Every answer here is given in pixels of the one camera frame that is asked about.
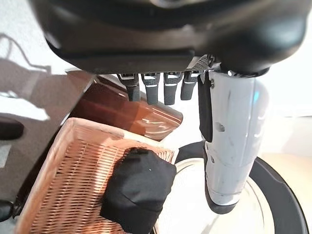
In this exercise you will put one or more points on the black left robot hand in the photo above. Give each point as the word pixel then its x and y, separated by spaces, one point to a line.
pixel 170 36

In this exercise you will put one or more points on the black garment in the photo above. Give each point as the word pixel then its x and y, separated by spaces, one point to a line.
pixel 139 185

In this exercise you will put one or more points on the round glass washing machine door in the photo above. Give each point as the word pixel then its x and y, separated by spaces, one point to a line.
pixel 280 195

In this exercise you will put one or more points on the glossy dark brown side table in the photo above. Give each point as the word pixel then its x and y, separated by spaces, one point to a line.
pixel 117 112

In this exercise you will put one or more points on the brown wicker laundry basket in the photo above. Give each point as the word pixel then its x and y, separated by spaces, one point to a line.
pixel 73 175

